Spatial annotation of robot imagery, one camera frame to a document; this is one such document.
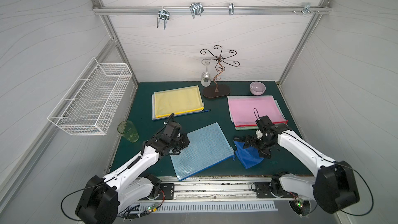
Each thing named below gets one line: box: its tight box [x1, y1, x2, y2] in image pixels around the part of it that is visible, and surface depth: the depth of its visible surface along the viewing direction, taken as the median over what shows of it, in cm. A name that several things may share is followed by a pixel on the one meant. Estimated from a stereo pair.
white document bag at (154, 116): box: [151, 93, 211, 121], surface depth 106 cm
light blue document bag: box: [169, 122, 236, 181], surface depth 88 cm
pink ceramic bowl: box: [249, 81, 267, 96], surface depth 114 cm
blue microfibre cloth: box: [233, 140, 265, 170], surface depth 82 cm
